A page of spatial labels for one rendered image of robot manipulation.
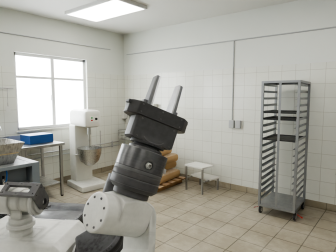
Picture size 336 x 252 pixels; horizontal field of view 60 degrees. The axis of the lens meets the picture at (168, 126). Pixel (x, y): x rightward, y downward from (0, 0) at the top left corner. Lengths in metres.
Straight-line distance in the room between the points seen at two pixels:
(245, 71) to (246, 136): 1.07
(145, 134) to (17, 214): 0.39
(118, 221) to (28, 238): 0.33
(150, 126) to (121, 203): 0.14
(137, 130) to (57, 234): 0.37
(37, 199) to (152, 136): 0.33
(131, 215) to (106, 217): 0.05
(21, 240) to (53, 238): 0.07
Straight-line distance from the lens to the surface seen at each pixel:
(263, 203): 4.35
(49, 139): 5.10
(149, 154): 0.49
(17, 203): 0.76
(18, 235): 0.79
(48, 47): 5.76
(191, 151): 5.63
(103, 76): 6.39
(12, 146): 2.09
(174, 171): 5.41
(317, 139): 4.71
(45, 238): 0.77
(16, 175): 2.20
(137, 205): 0.51
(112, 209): 0.48
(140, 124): 0.51
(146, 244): 0.54
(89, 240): 0.73
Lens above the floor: 1.61
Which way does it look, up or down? 6 degrees down
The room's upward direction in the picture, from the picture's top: straight up
